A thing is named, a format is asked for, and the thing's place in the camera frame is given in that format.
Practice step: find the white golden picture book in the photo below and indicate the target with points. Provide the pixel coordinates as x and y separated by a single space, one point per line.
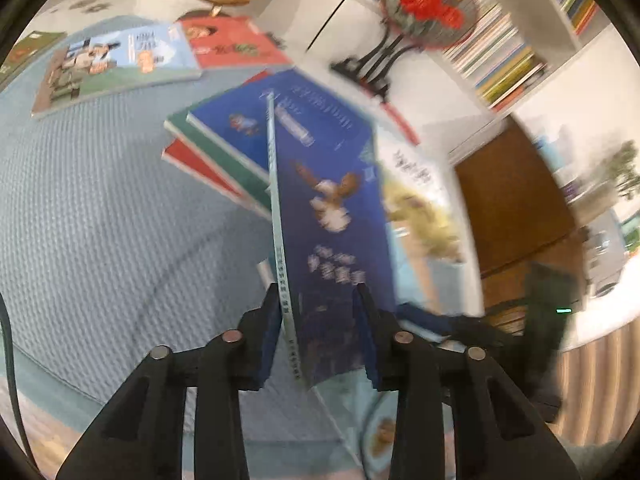
425 180

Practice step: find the red cartoon book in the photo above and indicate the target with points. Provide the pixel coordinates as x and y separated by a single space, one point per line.
235 42

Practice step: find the white bookshelf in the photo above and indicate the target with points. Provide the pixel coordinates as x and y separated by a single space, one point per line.
320 15

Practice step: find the green potted plant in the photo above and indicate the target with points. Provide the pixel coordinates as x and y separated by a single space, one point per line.
622 170

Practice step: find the light blue woven mat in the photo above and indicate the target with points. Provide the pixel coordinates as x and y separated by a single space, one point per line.
100 210

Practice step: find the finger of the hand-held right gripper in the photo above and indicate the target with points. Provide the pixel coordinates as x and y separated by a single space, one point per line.
480 332

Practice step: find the teal green book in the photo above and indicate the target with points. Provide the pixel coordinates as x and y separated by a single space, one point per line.
225 175

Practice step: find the light blue cartoon poetry book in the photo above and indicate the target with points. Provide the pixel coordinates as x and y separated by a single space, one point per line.
115 65

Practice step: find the green insect book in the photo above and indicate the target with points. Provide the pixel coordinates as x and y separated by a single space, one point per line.
30 47

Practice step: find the brown wooden door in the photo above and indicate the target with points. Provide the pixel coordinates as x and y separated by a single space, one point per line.
510 200

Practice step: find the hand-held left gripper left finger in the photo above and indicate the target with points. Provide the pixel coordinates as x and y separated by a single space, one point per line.
267 340

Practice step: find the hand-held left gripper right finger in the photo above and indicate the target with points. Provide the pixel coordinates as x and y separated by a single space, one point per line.
365 335

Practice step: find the dark blue bird book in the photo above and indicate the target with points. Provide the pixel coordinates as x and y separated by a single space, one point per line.
330 240

